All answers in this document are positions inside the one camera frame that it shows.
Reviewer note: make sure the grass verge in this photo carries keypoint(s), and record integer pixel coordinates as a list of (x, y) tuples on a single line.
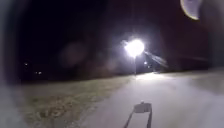
[(66, 100), (210, 81)]

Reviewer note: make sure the grey paved path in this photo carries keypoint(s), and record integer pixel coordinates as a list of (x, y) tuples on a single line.
[(173, 106)]

